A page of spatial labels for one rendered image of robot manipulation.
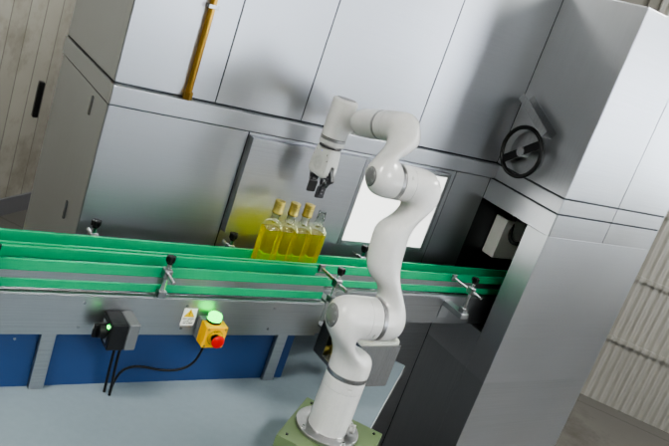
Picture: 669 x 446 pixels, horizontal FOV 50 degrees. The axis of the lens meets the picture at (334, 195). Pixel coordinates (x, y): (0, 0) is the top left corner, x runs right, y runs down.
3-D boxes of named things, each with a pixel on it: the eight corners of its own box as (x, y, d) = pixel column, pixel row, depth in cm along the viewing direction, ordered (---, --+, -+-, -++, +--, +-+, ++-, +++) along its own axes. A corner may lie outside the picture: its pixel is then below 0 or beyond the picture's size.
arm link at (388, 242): (336, 329, 205) (383, 333, 213) (357, 345, 195) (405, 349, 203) (382, 157, 199) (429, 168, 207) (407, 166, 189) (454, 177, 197)
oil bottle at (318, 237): (302, 276, 255) (321, 221, 250) (310, 284, 251) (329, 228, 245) (288, 276, 252) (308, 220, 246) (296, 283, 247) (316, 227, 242)
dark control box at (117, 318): (125, 335, 206) (132, 310, 203) (133, 351, 199) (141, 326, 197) (97, 335, 201) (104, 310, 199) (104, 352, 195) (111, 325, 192)
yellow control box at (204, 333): (213, 336, 222) (219, 315, 220) (222, 349, 216) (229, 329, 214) (192, 336, 218) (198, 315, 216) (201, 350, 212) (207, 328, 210)
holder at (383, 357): (343, 340, 266) (357, 304, 262) (385, 385, 245) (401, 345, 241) (305, 340, 256) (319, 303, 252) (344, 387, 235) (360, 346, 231)
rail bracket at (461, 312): (442, 315, 291) (462, 265, 285) (469, 336, 278) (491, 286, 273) (433, 314, 288) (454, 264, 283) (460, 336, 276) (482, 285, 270)
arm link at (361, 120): (419, 117, 216) (365, 112, 242) (375, 107, 208) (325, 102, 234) (412, 147, 216) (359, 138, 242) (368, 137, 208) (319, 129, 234)
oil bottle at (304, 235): (288, 275, 252) (307, 220, 246) (296, 283, 247) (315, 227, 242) (274, 275, 248) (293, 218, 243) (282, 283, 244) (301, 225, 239)
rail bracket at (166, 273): (164, 295, 209) (176, 254, 206) (173, 308, 203) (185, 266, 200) (151, 295, 207) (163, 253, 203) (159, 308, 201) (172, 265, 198)
